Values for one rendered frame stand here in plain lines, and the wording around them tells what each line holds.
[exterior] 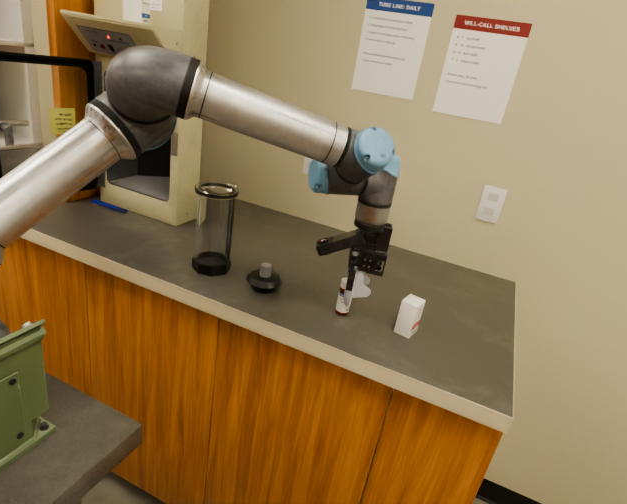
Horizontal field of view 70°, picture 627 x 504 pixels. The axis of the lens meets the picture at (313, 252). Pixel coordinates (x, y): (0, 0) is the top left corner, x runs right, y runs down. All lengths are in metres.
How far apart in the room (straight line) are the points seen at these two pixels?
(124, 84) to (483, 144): 1.09
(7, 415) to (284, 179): 1.26
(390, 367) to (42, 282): 1.08
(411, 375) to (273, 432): 0.44
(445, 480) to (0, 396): 0.87
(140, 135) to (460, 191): 1.04
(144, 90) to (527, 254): 1.24
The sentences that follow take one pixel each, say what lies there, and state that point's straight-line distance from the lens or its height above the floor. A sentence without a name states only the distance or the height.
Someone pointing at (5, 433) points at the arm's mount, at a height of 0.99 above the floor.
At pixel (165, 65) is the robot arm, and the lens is 0.75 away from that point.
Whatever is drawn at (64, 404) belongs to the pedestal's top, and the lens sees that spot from 0.85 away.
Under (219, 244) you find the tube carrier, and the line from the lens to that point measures 1.16.
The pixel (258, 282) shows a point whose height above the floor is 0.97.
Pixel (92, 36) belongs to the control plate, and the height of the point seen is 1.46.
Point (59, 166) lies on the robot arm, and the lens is 0.84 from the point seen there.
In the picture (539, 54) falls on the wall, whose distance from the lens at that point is 1.52.
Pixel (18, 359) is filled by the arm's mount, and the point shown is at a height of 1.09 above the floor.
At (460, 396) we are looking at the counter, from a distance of 0.97.
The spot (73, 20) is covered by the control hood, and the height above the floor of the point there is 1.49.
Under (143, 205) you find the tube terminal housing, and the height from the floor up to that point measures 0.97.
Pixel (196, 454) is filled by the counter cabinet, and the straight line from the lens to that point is 1.48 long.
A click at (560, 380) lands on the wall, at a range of 1.79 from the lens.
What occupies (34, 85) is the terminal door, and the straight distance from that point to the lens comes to 1.51.
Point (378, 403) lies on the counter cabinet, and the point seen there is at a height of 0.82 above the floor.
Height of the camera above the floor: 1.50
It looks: 23 degrees down
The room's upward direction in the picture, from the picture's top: 10 degrees clockwise
